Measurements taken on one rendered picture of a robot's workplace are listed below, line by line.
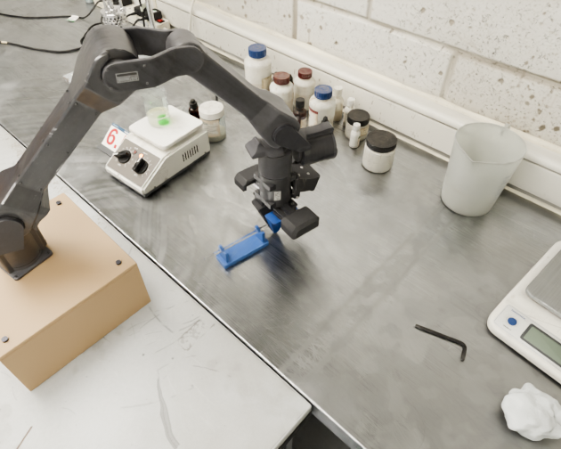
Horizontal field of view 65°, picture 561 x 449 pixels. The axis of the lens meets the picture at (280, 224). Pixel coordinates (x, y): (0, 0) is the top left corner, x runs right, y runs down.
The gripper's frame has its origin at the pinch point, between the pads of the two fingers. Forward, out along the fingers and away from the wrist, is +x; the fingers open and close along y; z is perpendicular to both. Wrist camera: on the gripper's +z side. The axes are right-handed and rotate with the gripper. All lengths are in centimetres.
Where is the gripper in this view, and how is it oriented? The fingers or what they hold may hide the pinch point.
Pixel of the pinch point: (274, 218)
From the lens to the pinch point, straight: 84.4
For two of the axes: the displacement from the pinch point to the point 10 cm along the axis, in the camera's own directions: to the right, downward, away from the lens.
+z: 8.0, -4.3, 4.2
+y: -6.0, -5.8, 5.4
